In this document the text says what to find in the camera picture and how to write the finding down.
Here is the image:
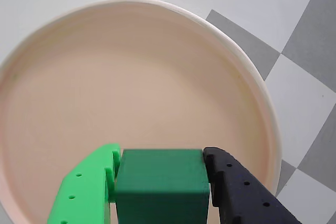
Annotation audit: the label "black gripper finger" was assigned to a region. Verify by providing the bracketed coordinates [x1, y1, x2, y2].
[202, 146, 303, 224]

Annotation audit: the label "beige round plate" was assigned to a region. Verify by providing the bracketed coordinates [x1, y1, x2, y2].
[0, 0, 284, 224]

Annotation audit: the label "grey white checkerboard mat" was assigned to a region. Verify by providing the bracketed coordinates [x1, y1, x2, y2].
[205, 0, 336, 224]

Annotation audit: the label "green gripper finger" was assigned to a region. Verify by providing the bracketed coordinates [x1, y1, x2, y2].
[47, 143, 122, 224]

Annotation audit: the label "dark green cube dice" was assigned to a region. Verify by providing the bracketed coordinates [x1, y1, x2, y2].
[109, 148, 211, 224]

